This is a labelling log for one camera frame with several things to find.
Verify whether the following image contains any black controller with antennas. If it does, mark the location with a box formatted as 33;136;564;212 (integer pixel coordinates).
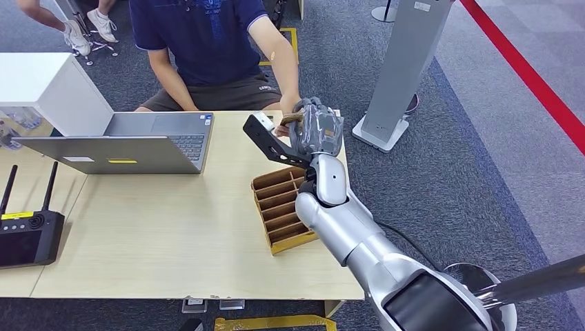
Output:
0;161;66;270

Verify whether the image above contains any black cable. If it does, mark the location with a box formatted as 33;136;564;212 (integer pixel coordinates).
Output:
375;221;448;274

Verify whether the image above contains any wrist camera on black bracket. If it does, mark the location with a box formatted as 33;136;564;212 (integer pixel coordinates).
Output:
242;111;315;170

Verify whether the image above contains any yellow floor tape square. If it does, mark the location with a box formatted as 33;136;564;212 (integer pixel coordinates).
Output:
258;26;301;67

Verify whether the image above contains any yellow floor tape strip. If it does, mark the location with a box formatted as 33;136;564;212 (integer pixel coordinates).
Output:
213;314;338;331

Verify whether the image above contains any red floor tape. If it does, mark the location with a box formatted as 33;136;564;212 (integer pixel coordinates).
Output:
459;0;585;157

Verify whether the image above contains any black chair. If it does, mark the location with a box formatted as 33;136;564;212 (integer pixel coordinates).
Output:
267;0;288;31

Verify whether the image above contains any round stanchion base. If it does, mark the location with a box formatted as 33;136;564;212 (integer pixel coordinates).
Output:
370;0;399;23

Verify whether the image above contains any grey laptop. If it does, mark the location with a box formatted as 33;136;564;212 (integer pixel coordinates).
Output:
11;112;215;176

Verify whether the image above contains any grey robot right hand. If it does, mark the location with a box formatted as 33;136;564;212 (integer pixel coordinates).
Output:
287;96;345;159

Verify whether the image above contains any white cabinet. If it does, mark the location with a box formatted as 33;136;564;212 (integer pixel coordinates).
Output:
0;52;115;138

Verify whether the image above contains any brown cardboard card organizer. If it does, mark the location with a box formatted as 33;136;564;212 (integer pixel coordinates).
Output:
250;165;320;257

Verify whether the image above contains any white shoe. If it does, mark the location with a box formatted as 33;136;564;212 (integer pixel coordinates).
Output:
62;19;92;57
86;8;119;44

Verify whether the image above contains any person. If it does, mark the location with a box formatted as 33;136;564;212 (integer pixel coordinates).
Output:
128;0;304;139
14;0;120;57

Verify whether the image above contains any grey pillar stand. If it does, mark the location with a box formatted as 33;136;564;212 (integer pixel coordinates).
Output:
351;0;456;154

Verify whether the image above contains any chrome stanchion post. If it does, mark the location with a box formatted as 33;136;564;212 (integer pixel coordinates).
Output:
443;253;585;331

